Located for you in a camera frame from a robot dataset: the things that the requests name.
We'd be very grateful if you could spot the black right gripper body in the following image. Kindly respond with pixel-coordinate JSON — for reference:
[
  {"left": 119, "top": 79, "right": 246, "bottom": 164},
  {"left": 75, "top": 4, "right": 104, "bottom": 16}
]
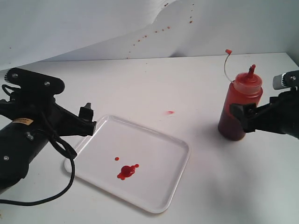
[{"left": 256, "top": 87, "right": 299, "bottom": 138}]

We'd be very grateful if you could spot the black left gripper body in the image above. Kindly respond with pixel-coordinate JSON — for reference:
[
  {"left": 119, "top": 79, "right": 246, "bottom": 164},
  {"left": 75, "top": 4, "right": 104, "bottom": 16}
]
[{"left": 0, "top": 90, "right": 79, "bottom": 136}]

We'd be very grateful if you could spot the red squeeze sauce bottle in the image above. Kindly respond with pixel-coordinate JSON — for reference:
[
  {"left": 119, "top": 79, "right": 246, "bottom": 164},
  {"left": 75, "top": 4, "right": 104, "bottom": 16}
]
[{"left": 218, "top": 64, "right": 263, "bottom": 141}]

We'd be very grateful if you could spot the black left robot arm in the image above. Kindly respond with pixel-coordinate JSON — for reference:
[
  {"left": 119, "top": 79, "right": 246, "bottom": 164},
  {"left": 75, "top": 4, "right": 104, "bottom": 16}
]
[{"left": 0, "top": 88, "right": 96, "bottom": 192}]

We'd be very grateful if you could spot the red sauce puddle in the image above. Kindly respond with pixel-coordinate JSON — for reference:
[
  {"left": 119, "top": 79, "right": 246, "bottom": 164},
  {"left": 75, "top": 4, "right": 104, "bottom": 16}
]
[{"left": 116, "top": 161, "right": 140, "bottom": 181}]

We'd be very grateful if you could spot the white rectangular plastic tray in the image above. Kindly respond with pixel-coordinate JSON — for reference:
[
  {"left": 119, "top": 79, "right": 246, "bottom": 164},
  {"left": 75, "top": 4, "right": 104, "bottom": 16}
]
[{"left": 74, "top": 115, "right": 191, "bottom": 214}]

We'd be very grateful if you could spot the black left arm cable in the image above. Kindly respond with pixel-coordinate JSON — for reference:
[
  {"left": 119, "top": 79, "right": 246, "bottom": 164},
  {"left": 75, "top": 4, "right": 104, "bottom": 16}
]
[{"left": 0, "top": 84, "right": 78, "bottom": 207}]

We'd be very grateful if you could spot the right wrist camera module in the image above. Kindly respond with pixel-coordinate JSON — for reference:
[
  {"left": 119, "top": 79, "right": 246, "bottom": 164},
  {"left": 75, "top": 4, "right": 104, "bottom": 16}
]
[{"left": 272, "top": 70, "right": 299, "bottom": 90}]

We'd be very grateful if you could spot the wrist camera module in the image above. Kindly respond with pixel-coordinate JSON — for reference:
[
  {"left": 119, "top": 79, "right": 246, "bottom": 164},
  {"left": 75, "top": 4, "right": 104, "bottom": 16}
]
[
  {"left": 272, "top": 70, "right": 299, "bottom": 90},
  {"left": 5, "top": 68, "right": 65, "bottom": 96}
]

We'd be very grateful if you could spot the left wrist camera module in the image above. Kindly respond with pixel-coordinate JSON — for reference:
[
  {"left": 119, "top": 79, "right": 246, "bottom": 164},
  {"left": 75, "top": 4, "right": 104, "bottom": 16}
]
[{"left": 5, "top": 68, "right": 65, "bottom": 96}]

